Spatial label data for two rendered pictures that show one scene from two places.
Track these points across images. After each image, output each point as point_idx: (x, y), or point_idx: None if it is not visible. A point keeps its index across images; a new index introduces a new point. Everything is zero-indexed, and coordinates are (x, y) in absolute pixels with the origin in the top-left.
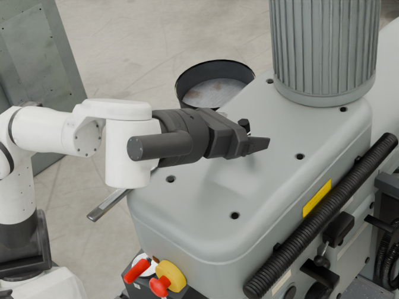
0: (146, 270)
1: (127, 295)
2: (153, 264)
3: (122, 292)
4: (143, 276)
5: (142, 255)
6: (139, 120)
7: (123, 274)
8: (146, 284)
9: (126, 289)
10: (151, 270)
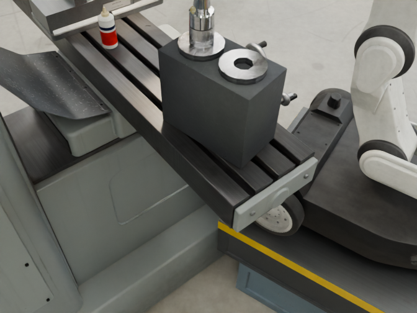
0: (242, 56)
1: (284, 156)
2: (230, 61)
3: (293, 163)
4: (248, 49)
5: (249, 76)
6: None
7: (282, 66)
8: (244, 48)
9: (287, 166)
10: (234, 54)
